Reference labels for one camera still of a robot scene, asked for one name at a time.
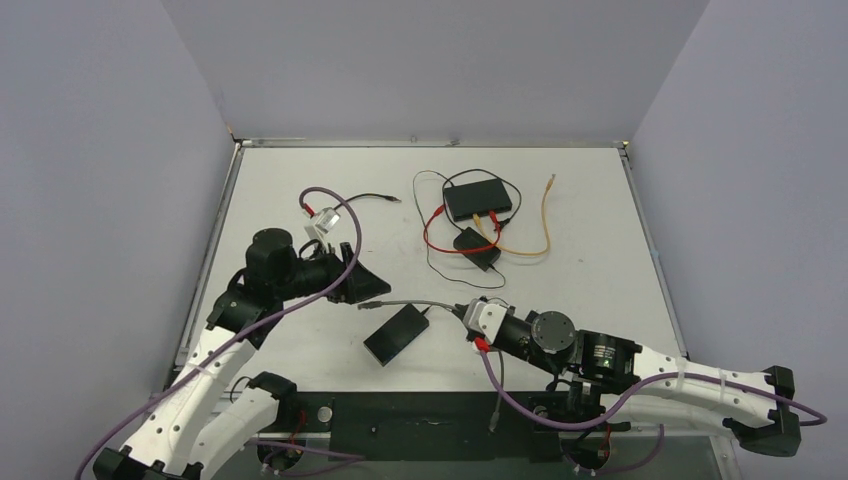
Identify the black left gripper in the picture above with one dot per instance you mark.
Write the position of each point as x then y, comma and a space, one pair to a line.
358, 284

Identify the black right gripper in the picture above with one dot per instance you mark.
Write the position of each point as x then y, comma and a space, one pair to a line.
511, 331

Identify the ribbed black network switch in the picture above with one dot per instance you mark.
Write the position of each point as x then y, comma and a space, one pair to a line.
391, 338

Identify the black Mercury switch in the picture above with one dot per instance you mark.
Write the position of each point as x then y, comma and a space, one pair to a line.
477, 198

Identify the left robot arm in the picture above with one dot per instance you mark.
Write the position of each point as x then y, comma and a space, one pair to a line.
181, 438

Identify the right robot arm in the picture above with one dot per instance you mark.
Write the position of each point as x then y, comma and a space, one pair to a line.
616, 380

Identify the black power brick adapter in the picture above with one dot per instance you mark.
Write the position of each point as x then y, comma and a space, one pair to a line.
475, 248

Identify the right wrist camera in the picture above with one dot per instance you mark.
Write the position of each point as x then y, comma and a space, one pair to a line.
484, 320

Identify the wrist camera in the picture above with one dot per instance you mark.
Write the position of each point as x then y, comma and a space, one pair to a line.
484, 320
320, 224

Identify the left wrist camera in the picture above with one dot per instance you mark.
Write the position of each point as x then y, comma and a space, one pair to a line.
320, 224

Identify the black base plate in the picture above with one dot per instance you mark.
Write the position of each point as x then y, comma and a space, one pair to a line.
439, 426

